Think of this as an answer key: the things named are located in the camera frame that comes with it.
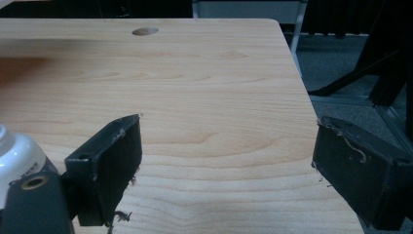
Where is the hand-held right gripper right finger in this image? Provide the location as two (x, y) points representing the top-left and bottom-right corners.
(311, 115), (413, 232)

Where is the dark curtain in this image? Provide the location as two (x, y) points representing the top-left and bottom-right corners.
(0, 0), (194, 20)

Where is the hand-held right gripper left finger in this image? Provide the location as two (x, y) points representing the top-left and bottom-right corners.
(63, 113), (143, 227)

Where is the black metal stand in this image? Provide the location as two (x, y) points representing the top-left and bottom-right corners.
(307, 0), (413, 144)

